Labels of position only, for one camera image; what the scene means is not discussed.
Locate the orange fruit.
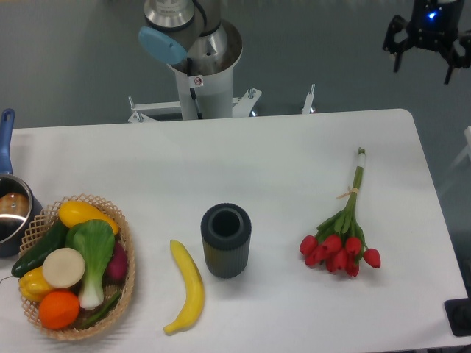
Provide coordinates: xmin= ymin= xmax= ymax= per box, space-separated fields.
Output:
xmin=39 ymin=290 xmax=80 ymax=329

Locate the red tulip bouquet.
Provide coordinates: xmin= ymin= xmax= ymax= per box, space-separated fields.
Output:
xmin=299 ymin=147 xmax=382 ymax=277

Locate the woven wicker basket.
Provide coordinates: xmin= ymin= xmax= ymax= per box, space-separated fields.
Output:
xmin=19 ymin=194 xmax=135 ymax=341

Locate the purple red onion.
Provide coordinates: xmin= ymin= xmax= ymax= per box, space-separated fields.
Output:
xmin=105 ymin=242 xmax=128 ymax=281

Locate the yellow bell pepper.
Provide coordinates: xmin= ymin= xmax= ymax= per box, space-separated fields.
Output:
xmin=18 ymin=266 xmax=55 ymax=302

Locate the blue saucepan with handle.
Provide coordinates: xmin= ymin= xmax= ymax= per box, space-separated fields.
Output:
xmin=1 ymin=108 xmax=42 ymax=257

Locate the green cucumber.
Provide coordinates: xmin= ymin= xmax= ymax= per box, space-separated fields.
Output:
xmin=11 ymin=220 xmax=68 ymax=278

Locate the yellow banana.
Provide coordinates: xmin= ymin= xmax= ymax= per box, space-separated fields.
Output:
xmin=163 ymin=240 xmax=205 ymax=335

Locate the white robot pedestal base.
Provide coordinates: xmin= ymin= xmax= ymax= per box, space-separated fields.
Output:
xmin=127 ymin=64 xmax=317 ymax=124

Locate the black device at table edge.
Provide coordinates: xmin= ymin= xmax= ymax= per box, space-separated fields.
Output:
xmin=444 ymin=298 xmax=470 ymax=337

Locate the green bok choy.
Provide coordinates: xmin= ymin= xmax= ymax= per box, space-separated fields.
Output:
xmin=65 ymin=220 xmax=115 ymax=310

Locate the green chili pepper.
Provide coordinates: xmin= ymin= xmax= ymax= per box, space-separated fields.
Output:
xmin=79 ymin=292 xmax=121 ymax=329

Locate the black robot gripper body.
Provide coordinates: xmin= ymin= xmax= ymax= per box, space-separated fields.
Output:
xmin=406 ymin=0 xmax=464 ymax=49

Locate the cream round radish slice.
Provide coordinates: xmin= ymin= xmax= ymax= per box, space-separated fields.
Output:
xmin=42 ymin=248 xmax=85 ymax=289

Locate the yellow squash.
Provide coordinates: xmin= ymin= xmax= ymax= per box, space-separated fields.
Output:
xmin=58 ymin=201 xmax=119 ymax=235

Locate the dark grey ribbed vase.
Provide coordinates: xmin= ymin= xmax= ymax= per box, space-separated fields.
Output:
xmin=200 ymin=203 xmax=252 ymax=279

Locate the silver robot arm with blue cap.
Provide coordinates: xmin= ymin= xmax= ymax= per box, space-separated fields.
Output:
xmin=138 ymin=1 xmax=470 ymax=88

